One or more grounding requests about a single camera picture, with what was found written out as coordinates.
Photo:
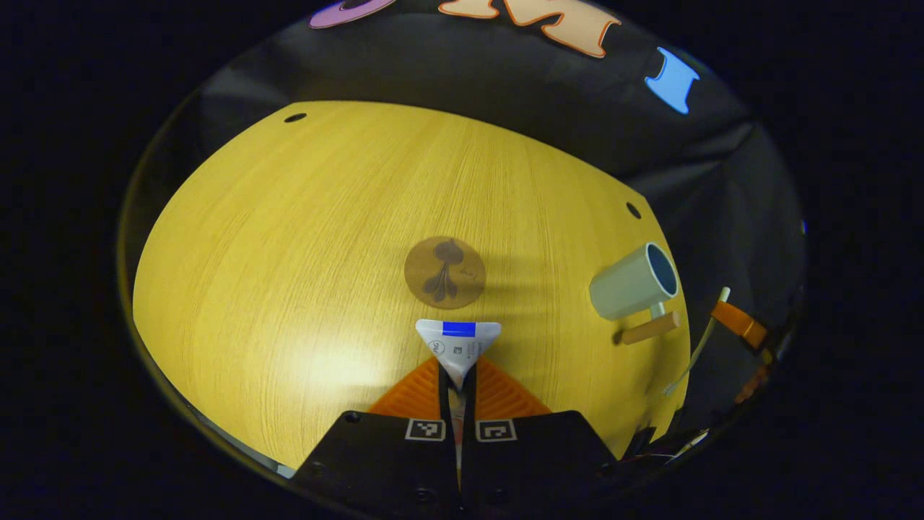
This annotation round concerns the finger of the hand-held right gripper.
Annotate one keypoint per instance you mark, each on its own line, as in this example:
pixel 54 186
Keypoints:
pixel 740 323
pixel 751 383

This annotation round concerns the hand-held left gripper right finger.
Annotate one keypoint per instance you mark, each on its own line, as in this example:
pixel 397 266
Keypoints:
pixel 534 462

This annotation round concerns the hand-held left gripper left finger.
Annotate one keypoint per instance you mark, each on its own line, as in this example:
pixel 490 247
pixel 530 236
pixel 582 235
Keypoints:
pixel 382 462

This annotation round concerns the round brown coaster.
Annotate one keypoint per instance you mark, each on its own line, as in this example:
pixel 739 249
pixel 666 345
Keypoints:
pixel 444 272

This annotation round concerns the wooden desktop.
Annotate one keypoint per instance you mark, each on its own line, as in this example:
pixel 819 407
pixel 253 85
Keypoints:
pixel 289 253

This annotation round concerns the black backdrop cloth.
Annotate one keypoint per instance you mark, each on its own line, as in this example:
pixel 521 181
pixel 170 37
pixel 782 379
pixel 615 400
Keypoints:
pixel 505 87

